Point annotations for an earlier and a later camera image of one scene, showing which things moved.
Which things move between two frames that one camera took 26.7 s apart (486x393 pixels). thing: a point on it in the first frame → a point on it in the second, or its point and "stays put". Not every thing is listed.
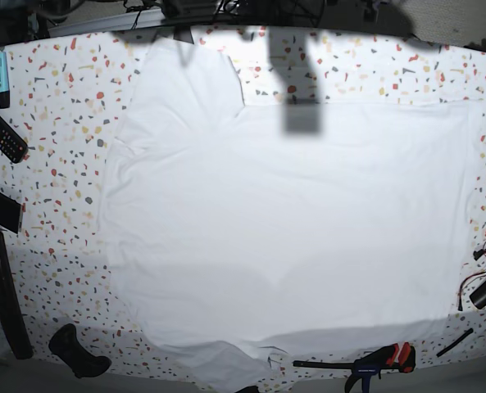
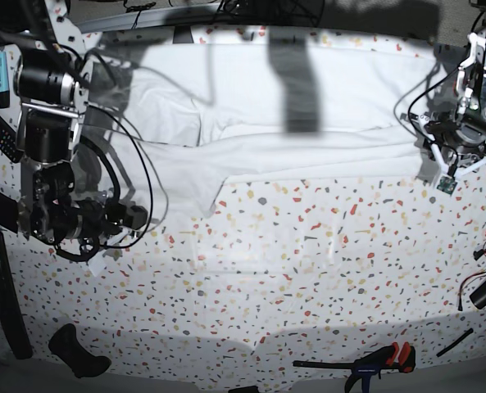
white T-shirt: x=239 y=232 → x=190 y=118
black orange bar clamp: x=401 y=356 stays put
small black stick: x=468 y=332 stays put
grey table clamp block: x=183 y=33 stays put
